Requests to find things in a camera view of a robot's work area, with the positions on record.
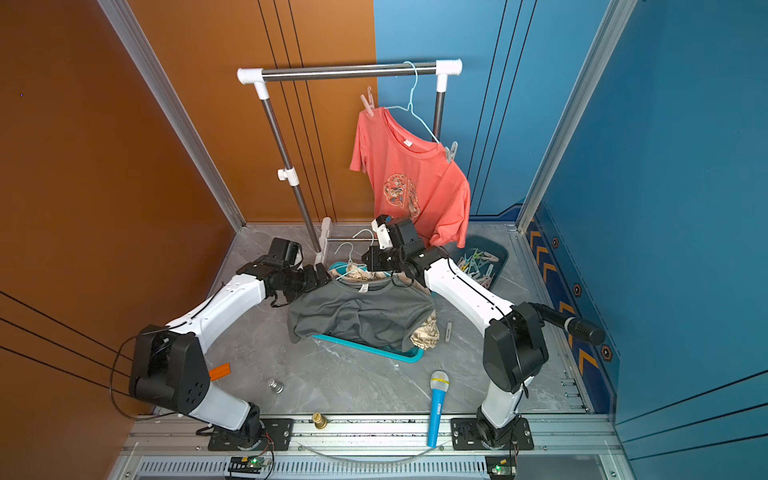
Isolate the white wire hanger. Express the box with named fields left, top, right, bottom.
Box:
left=333, top=227, right=379, bottom=278

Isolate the grey garment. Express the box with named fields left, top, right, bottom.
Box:
left=287, top=278, right=435, bottom=352

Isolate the red t-shirt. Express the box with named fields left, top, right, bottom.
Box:
left=349, top=108, right=471, bottom=247

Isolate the light green wire hanger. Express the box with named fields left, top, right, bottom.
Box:
left=383, top=60, right=440, bottom=143

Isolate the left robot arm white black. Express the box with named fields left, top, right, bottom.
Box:
left=128, top=238, right=331, bottom=449

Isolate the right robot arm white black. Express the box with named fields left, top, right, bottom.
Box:
left=363, top=215, right=549, bottom=449

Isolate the metal clothes drying rack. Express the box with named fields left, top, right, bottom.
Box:
left=236, top=58, right=464, bottom=265

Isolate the beige patterned cloth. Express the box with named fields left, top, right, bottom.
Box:
left=331, top=262, right=440, bottom=350

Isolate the teal plastic laundry basket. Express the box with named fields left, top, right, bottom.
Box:
left=314, top=335, right=424, bottom=364

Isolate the dark teal clothespin bin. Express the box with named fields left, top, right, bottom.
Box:
left=448, top=235, right=509, bottom=290

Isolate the small silver metal weight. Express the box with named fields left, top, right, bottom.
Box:
left=267, top=378, right=284, bottom=395

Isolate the orange rectangular tag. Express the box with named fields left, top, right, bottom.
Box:
left=208, top=363, right=232, bottom=381

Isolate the blue toy microphone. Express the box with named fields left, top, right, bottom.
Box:
left=427, top=370, right=450, bottom=448

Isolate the small brass weight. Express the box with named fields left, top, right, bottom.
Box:
left=312, top=412, right=328, bottom=430

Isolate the left green circuit board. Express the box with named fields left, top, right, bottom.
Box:
left=227, top=456, right=272, bottom=478

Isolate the green circuit board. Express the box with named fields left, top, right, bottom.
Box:
left=227, top=456, right=272, bottom=478
left=485, top=456, right=517, bottom=480

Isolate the right green circuit board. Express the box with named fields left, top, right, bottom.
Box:
left=485, top=456, right=517, bottom=480

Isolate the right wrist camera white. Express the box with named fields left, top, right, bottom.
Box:
left=371, top=215, right=393, bottom=250

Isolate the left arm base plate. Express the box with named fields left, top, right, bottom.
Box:
left=207, top=417, right=294, bottom=453

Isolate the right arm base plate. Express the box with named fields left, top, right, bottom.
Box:
left=450, top=417, right=535, bottom=452

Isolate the aluminium front rail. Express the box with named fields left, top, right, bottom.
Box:
left=119, top=413, right=624, bottom=457

